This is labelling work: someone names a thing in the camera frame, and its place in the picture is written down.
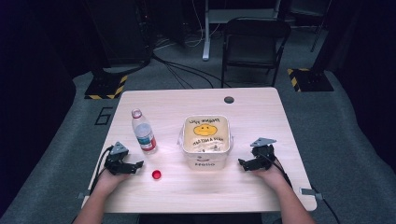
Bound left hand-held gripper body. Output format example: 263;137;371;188
104;141;133;175

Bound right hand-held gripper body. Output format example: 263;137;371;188
249;137;277;172

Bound clear plastic water bottle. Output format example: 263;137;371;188
131;107;158;156

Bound white bin with smiley face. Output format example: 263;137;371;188
177;115;234;172

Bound person's left hand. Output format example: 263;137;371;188
94;167;132;198

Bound person's right hand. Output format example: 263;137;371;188
251;158;290;191

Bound black stand base striped edge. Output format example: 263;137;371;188
84;69;129;101
287;67;334;93

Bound black folding chair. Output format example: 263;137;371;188
219;17;292;89

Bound white desk leg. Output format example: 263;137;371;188
202;0;212;62

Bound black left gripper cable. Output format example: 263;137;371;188
89;145;115;196

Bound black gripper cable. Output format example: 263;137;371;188
89;145;115;196
264;153;342;224

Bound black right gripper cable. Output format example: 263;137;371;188
264;153;342;224

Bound black floor cables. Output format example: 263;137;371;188
150;52;233;90

